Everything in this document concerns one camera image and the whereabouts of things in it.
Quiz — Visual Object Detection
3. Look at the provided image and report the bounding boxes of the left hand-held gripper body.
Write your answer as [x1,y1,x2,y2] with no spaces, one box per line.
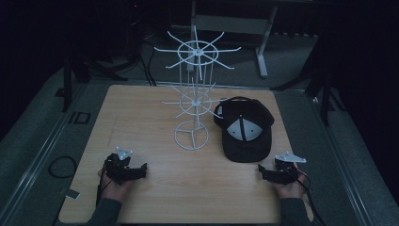
[104,145,134,186]

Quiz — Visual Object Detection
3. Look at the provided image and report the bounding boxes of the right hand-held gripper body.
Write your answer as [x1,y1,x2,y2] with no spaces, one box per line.
[274,151,308,186]

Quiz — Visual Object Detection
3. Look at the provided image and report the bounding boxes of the black cap with grey panel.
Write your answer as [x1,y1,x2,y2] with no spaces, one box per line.
[213,96,276,164]

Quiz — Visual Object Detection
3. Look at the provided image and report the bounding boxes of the white wire rack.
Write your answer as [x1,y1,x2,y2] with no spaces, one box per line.
[153,25,243,152]

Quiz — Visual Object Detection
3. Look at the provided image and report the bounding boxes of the person's right hand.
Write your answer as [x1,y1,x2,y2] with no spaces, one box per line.
[272,169,311,201]

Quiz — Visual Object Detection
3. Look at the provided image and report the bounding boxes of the person's left hand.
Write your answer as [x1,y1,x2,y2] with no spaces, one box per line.
[97,169,134,202]

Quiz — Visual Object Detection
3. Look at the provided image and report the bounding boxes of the grey tape piece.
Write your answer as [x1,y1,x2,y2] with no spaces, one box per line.
[63,187,81,201]

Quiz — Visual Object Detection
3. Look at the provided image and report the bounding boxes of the black tripod stand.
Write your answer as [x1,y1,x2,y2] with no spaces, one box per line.
[56,46,129,113]
[271,46,347,127]

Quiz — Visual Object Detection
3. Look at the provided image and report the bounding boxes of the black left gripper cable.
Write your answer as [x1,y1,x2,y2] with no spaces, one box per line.
[95,175,111,206]

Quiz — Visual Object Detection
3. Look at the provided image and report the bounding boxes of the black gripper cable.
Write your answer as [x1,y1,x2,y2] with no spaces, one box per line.
[296,170,327,226]
[95,175,111,206]

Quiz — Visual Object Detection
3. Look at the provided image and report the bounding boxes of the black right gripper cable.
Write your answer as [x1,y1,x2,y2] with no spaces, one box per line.
[296,170,327,226]

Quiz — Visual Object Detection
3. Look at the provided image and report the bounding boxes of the black cable loop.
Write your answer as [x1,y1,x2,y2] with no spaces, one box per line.
[47,155,79,180]

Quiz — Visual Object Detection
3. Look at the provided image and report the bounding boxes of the black floor cables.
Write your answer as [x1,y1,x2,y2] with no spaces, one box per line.
[125,18,158,88]

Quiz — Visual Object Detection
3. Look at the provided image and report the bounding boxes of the grey metal desk frame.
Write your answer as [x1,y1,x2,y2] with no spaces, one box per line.
[189,0,314,79]

